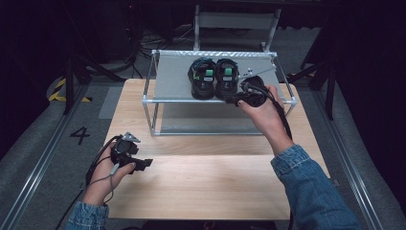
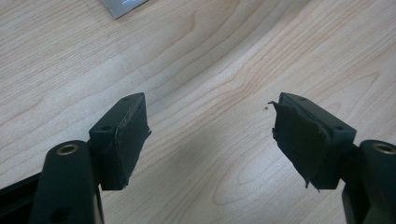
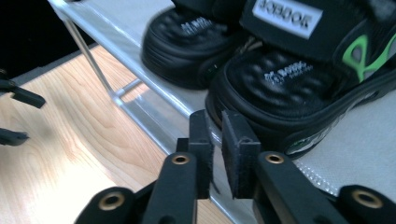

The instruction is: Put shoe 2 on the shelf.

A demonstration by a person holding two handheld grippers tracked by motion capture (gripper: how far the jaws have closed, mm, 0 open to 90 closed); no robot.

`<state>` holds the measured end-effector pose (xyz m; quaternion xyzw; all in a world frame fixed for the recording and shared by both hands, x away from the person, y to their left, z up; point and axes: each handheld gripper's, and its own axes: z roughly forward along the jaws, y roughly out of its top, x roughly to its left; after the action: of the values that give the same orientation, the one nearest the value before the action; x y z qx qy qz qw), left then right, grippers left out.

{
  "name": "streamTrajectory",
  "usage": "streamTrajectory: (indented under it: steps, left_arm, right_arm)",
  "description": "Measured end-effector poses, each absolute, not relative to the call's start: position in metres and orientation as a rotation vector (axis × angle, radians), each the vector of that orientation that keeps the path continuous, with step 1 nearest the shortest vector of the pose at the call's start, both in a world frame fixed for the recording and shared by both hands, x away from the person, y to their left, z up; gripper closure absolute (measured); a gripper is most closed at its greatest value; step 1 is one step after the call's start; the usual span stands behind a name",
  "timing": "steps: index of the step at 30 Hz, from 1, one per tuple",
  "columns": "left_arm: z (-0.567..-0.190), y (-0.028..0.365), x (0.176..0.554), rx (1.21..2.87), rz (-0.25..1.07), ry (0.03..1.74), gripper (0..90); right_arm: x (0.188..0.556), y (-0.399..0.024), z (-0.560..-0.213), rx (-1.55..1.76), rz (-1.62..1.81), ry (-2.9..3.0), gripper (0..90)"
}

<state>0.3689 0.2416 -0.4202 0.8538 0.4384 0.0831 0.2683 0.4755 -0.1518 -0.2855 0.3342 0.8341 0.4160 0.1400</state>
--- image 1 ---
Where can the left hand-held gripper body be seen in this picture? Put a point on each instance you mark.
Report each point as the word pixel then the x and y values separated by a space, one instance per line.
pixel 125 148

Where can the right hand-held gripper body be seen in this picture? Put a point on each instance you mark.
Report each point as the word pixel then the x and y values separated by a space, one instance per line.
pixel 253 91

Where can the person's right hand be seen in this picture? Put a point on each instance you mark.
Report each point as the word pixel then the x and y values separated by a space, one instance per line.
pixel 268 121

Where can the person's left hand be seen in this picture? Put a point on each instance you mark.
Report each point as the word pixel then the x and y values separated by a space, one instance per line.
pixel 102 179

